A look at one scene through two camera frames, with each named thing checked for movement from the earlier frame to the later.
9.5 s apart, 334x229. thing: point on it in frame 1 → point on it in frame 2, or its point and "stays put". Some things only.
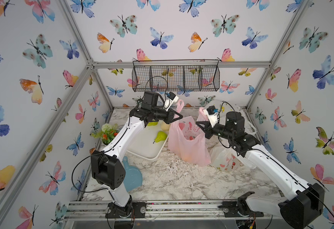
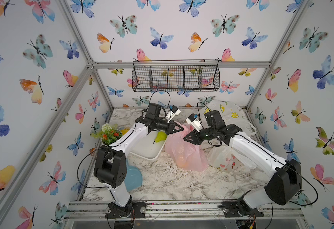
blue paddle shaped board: (133, 176) stays put
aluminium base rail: (125, 209) stays put
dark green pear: (161, 136) stays put
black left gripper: (168, 118) → (170, 129)
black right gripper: (209, 130) → (194, 136)
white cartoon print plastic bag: (226, 159) stays put
